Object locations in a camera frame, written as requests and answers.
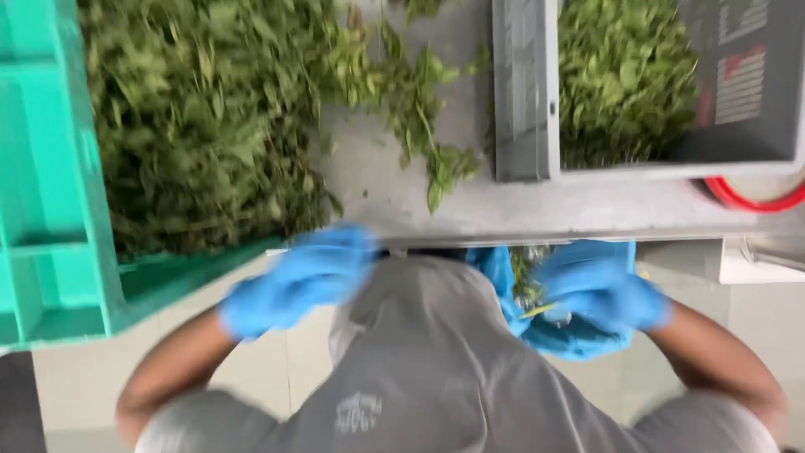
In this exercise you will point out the person's right hand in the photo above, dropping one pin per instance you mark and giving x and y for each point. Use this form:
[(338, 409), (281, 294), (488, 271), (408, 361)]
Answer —
[(604, 292)]

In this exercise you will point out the person's left hand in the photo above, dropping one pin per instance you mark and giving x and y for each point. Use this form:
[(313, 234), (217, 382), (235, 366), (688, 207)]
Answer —
[(295, 283)]

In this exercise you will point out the blue plastic bag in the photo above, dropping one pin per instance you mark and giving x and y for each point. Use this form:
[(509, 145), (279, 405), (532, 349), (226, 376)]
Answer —
[(566, 346)]

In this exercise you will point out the scattered loose green leaves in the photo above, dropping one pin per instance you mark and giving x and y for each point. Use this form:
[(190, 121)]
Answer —
[(427, 100)]

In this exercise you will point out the grey plastic crate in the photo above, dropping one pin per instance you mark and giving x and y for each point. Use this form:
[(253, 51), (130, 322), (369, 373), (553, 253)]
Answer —
[(525, 94)]

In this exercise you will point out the small bunch of green leaves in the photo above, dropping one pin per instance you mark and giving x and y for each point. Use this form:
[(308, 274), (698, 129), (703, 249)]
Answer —
[(525, 277)]

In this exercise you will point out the teal plastic crate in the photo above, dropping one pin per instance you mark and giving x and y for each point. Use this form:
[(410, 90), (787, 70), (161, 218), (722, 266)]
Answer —
[(44, 189)]

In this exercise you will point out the large heap of green leaves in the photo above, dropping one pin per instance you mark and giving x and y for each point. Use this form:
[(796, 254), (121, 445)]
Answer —
[(207, 113)]

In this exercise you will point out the green leaves in grey crate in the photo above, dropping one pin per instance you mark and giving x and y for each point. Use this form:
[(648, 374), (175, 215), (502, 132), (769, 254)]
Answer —
[(619, 82)]

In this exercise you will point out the person's left fingers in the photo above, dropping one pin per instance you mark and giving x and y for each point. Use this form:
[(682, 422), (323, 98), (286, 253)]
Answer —
[(339, 251)]

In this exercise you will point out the person's grey shirt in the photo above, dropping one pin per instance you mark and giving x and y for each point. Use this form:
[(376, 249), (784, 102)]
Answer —
[(434, 377)]

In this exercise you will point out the person's right fingers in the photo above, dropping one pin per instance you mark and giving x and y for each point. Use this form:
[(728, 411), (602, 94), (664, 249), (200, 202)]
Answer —
[(566, 274)]

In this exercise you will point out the red rimmed round container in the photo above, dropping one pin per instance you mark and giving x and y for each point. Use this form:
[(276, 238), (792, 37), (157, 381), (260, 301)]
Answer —
[(754, 195)]

